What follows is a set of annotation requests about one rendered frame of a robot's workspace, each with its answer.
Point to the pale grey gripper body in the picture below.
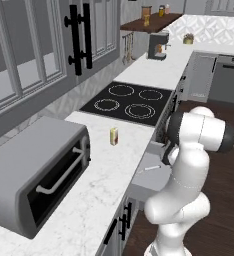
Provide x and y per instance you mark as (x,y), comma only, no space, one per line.
(166,156)

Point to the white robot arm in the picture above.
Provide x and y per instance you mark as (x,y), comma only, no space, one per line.
(189,173)

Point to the open grey drawer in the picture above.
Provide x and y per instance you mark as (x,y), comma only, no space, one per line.
(150,180)

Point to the black oven front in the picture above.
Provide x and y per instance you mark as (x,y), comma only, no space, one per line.
(169,106)

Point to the small yellow carton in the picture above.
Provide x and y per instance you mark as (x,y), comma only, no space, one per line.
(114,136)

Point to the black hob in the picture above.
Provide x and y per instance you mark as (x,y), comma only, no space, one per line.
(129,101)

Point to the grey base cupboard door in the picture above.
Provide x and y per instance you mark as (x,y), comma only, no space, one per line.
(200,76)

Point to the grey dishwasher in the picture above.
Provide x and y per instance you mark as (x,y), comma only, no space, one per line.
(227,80)

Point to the grey coffee machine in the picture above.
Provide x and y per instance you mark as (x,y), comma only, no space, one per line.
(156,45)

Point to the hanging kitchen utensils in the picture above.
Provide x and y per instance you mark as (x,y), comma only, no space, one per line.
(128,48)

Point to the small golden pot plant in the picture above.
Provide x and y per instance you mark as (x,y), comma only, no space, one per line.
(188,39)

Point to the yellow bottle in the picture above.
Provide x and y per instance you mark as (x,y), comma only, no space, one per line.
(146,21)

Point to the grey toaster oven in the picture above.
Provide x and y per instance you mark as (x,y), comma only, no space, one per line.
(29,160)

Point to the narrow grey glass cupboard door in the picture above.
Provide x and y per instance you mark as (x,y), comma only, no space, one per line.
(104,30)

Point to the yellow jar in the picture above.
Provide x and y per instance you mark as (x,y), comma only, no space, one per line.
(161,11)

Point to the brown storage jar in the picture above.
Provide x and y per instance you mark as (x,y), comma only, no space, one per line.
(146,11)

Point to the pale pink jar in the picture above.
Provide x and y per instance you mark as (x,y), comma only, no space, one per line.
(167,9)

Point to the grey upper cupboard run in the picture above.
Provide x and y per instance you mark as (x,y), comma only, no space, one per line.
(219,6)

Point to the wide grey glass cupboard door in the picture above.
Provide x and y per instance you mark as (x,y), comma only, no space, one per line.
(25,66)

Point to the brown wooden wall shelf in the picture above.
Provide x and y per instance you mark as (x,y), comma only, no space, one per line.
(152,22)

